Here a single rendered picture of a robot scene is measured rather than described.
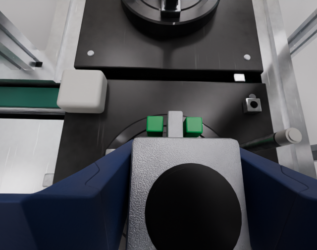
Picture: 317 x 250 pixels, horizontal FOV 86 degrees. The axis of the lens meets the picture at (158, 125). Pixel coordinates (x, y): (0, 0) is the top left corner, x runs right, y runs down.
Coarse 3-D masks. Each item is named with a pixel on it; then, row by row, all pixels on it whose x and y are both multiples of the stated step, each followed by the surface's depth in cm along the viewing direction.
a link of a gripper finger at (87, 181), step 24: (96, 168) 6; (120, 168) 6; (48, 192) 4; (72, 192) 4; (96, 192) 4; (120, 192) 6; (0, 216) 2; (24, 216) 2; (48, 216) 3; (72, 216) 3; (96, 216) 4; (120, 216) 6; (0, 240) 2; (24, 240) 2; (48, 240) 3; (72, 240) 3; (96, 240) 4; (120, 240) 7
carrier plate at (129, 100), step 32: (128, 96) 20; (160, 96) 20; (192, 96) 20; (224, 96) 20; (256, 96) 20; (64, 128) 19; (96, 128) 19; (224, 128) 19; (256, 128) 19; (64, 160) 18; (96, 160) 18
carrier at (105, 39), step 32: (96, 0) 24; (128, 0) 21; (160, 0) 22; (192, 0) 22; (224, 0) 24; (96, 32) 22; (128, 32) 23; (160, 32) 22; (192, 32) 23; (224, 32) 23; (256, 32) 23; (96, 64) 21; (128, 64) 21; (160, 64) 21; (192, 64) 21; (224, 64) 21; (256, 64) 21
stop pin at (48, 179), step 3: (45, 174) 18; (48, 174) 18; (51, 174) 18; (45, 177) 18; (48, 177) 18; (51, 177) 18; (45, 180) 18; (48, 180) 18; (51, 180) 18; (45, 183) 18; (48, 183) 18; (51, 183) 18; (45, 186) 18; (48, 186) 18
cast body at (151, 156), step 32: (160, 160) 6; (192, 160) 6; (224, 160) 6; (160, 192) 5; (192, 192) 5; (224, 192) 5; (128, 224) 6; (160, 224) 5; (192, 224) 5; (224, 224) 5
